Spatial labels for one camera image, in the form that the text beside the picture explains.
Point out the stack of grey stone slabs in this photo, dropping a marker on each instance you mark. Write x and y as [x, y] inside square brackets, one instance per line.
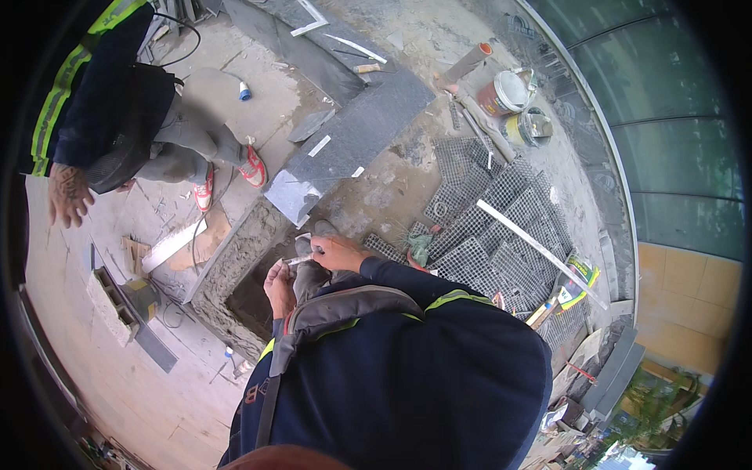
[611, 370]

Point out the grey concrete block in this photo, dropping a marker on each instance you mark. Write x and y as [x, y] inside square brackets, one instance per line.
[111, 306]

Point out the grey cardboard tube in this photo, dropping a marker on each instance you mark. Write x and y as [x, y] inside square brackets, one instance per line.
[467, 62]

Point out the yellow bucket with tools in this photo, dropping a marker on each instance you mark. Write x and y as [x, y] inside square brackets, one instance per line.
[527, 127]

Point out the small grey stone piece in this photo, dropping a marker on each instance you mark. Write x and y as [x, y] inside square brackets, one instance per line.
[310, 125]

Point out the person's left hand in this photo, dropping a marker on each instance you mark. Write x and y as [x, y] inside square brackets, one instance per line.
[280, 292]

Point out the green yellow adhesive bag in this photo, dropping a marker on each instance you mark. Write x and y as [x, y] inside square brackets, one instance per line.
[578, 283]

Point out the heap of plastic grid mats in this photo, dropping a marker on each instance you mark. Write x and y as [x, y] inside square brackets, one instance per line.
[499, 235]

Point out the person's left fingers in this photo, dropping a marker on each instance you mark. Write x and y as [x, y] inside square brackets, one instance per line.
[279, 270]

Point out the metal ruler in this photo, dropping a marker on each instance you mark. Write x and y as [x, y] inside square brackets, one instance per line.
[355, 48]

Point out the long dark granite slab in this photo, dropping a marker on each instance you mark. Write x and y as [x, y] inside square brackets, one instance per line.
[352, 141]

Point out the small plastic bottle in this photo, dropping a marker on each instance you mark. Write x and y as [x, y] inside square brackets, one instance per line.
[238, 365]

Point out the dark grey stone slab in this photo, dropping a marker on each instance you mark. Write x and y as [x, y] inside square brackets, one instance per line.
[299, 47]

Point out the person's body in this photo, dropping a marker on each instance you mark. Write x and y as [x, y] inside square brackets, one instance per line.
[399, 376]

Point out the white stone strip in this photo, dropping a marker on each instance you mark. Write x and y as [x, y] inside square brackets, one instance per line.
[173, 244]

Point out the long aluminium straightedge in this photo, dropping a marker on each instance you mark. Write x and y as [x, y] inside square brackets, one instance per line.
[540, 247]

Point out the green cloth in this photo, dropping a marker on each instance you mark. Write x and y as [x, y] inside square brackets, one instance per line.
[419, 247]

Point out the small white tube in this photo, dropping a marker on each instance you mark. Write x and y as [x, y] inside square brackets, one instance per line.
[298, 259]

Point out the dark stone strip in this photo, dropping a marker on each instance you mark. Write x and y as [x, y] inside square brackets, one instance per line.
[154, 345]

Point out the person's right hand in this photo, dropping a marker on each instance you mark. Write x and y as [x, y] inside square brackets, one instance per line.
[341, 255]

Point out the person's legs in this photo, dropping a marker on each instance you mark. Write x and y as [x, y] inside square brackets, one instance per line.
[308, 281]

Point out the red white paint bucket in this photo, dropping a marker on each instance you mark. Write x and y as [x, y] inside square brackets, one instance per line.
[502, 93]

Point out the metal set square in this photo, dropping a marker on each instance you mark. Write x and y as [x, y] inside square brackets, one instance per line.
[311, 21]

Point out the person's right fingers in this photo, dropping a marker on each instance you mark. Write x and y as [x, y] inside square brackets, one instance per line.
[318, 245]

